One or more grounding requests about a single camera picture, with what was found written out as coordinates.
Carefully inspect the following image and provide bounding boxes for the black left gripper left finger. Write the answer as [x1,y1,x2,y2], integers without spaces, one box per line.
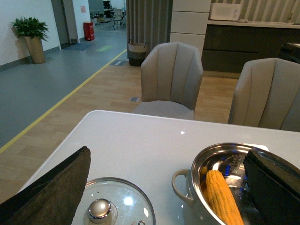
[0,146,91,225]

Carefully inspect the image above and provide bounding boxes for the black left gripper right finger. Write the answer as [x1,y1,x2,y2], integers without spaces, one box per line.
[244,150,300,225]

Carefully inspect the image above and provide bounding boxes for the glass pot lid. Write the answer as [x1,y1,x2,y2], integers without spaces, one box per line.
[72,177,156,225]

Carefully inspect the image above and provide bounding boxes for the yellow corn cob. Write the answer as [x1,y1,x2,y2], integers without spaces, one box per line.
[201,167,244,225]

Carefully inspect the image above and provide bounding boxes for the stainless steel pot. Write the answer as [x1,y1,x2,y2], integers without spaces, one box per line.
[172,142,300,225]

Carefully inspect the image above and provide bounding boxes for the beige chair right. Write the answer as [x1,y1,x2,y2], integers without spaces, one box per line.
[228,58,300,132]

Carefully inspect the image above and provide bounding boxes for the beige chair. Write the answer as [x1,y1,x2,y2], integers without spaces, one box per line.
[133,42,203,120]
[228,58,300,132]

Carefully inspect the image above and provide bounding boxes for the dark kitchen counter cabinet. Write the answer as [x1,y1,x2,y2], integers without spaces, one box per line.
[202,22,300,73]

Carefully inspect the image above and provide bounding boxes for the beige chair left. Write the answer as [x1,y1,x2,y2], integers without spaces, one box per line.
[133,42,203,120]

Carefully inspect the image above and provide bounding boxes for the woven laundry basket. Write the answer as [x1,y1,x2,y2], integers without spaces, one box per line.
[127,39,149,67]

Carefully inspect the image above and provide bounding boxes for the potted green plant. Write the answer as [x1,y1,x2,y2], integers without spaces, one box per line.
[12,17,49,64]

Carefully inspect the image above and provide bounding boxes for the red bin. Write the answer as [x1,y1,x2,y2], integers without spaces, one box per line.
[83,22,95,41]

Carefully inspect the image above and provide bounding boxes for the white microwave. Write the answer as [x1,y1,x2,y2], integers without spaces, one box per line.
[209,3,242,21]

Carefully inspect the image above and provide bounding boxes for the white refrigerator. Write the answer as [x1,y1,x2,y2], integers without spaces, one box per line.
[170,0,211,55]

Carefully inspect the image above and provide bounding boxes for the grey curtain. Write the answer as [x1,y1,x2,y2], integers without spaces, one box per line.
[126,0,173,50]

